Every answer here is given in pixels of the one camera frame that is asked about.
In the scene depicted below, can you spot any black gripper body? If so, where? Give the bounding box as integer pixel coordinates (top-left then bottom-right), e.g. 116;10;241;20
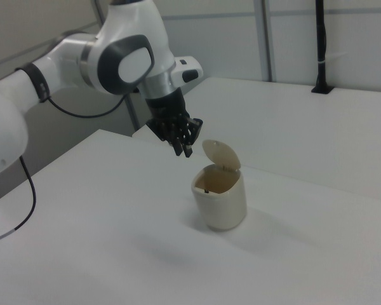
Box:
145;88;191;123

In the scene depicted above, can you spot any beige trash can lid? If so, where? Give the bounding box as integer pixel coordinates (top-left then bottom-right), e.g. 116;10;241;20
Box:
201;139;242;173

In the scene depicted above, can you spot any small white trash can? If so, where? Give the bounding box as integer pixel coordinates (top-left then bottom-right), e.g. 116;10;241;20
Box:
190;139;248;233

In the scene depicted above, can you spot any black pole with base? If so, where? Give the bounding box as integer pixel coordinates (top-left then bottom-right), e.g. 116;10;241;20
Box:
311;0;335;95

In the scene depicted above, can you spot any black cable strap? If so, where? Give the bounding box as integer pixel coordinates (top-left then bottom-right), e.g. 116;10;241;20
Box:
15;63;54;103

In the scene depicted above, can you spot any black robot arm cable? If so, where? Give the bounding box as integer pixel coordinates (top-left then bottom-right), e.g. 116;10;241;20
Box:
0;91;130;245

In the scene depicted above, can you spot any white cable tie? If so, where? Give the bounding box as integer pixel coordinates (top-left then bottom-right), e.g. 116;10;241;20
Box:
316;51;348;65

